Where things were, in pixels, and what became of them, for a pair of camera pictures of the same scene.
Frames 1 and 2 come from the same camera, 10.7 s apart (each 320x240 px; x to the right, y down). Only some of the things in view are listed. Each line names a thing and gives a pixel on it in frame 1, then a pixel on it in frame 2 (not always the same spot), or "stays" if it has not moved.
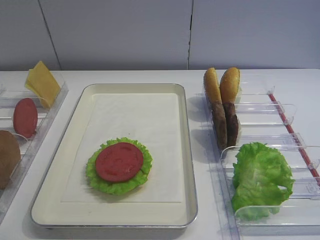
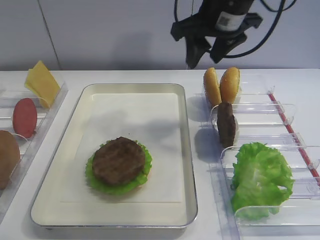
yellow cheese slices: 42,82 stays
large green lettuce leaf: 258,171 stays
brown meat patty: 221,124 to 119,161
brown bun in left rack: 10,155 stays
